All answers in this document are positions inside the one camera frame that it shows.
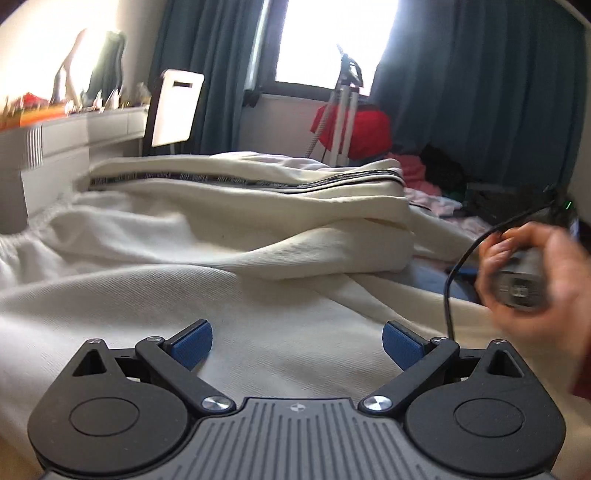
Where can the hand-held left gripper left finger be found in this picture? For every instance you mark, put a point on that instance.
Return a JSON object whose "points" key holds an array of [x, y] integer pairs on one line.
{"points": [[193, 344]]}

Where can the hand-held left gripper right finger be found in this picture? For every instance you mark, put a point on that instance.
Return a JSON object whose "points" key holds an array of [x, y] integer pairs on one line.
{"points": [[402, 345]]}

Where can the cream pants with black stripe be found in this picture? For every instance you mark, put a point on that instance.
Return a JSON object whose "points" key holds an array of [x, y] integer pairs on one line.
{"points": [[194, 249]]}

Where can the person's right forearm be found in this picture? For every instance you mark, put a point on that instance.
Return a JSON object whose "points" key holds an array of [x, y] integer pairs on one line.
{"points": [[583, 374]]}

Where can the black clothes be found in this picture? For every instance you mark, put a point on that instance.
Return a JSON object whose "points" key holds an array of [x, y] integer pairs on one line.
{"points": [[441, 168]]}

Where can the pink clothes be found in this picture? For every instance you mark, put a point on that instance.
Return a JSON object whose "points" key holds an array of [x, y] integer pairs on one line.
{"points": [[411, 170]]}

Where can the person's right hand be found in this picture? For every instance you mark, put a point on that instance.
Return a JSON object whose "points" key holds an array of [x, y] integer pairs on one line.
{"points": [[547, 258]]}

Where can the blue bed sheet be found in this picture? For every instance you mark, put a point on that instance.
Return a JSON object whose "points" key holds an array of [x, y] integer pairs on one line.
{"points": [[457, 279]]}

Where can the black bag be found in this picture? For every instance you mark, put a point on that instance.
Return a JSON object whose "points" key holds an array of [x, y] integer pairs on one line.
{"points": [[503, 203]]}

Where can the light floral cloth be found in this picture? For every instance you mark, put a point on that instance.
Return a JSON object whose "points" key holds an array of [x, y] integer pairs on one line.
{"points": [[443, 210]]}

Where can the teal curtain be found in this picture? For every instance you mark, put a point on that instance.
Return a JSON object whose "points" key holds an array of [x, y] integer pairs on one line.
{"points": [[207, 74], [480, 83]]}

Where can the red bag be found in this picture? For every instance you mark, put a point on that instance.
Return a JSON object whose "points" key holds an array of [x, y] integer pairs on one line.
{"points": [[371, 131]]}

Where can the white dresser with clutter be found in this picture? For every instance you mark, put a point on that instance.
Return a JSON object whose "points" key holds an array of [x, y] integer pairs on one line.
{"points": [[69, 143]]}

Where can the white chair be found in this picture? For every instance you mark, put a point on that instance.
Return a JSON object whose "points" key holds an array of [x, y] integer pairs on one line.
{"points": [[175, 108]]}

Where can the white tripod stand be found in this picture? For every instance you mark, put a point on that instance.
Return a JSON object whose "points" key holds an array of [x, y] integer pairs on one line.
{"points": [[344, 106]]}

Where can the desk clutter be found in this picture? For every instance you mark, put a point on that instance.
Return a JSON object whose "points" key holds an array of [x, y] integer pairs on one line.
{"points": [[69, 104]]}

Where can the bright window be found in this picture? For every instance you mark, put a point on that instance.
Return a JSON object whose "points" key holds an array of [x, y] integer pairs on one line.
{"points": [[332, 37]]}

